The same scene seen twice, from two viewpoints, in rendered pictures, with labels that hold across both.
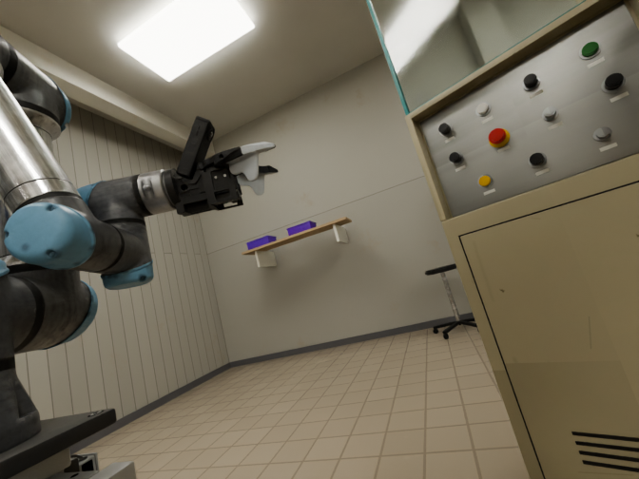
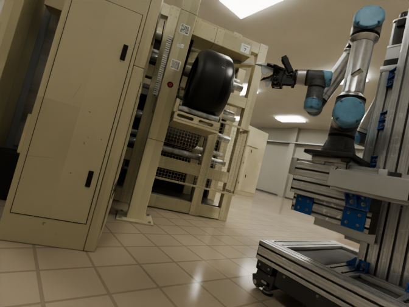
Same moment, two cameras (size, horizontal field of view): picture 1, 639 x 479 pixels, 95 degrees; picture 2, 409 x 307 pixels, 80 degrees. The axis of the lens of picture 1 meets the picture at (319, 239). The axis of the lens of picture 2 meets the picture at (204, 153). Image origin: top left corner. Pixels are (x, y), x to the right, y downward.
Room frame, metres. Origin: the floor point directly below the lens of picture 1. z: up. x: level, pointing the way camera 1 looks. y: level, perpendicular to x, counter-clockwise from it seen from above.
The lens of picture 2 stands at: (1.67, 0.58, 0.51)
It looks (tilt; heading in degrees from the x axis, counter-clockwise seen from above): 3 degrees up; 213
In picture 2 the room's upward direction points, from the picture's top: 14 degrees clockwise
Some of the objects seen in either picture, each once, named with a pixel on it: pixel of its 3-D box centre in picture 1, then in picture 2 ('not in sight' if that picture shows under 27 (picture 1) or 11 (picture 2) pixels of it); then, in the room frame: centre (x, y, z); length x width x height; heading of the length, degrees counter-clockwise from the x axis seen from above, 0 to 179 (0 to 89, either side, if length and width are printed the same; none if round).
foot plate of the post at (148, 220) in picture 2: not in sight; (134, 216); (0.29, -0.80, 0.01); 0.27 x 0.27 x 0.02; 49
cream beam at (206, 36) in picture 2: not in sight; (218, 44); (-0.21, -0.79, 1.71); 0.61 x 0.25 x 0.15; 139
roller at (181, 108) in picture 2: not in sight; (198, 113); (0.17, -0.54, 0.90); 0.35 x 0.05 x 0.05; 139
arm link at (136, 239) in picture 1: (120, 253); (313, 100); (0.48, 0.33, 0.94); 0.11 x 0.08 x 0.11; 7
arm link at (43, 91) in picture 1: (25, 194); (356, 69); (0.48, 0.48, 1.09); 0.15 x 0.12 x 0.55; 7
